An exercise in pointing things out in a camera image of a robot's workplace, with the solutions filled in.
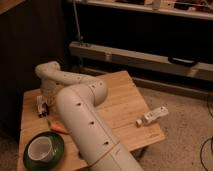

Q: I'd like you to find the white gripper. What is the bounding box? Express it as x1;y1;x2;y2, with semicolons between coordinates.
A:
36;80;62;115

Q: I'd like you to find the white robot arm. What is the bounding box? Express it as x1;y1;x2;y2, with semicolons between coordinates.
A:
35;61;144;171

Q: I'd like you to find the orange carrot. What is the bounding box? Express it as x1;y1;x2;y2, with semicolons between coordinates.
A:
47;120;68;135

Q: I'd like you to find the white cup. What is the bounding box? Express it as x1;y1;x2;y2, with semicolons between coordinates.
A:
27;136;54;162

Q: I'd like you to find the green plate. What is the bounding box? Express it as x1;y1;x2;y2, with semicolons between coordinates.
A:
23;131;65;171

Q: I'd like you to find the blue sponge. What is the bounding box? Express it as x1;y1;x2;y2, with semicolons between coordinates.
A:
78;151;83;159

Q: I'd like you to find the long grey case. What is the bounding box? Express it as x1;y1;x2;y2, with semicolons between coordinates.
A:
69;41;213;82

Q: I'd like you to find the metal pole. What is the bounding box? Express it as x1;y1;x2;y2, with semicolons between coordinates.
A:
72;0;83;44

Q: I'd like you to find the wooden shelf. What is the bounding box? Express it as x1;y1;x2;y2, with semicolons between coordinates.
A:
67;0;213;21

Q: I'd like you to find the black case handle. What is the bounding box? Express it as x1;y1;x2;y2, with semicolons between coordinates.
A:
168;57;198;67

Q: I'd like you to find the black cable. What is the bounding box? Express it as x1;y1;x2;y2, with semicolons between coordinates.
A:
199;96;213;171

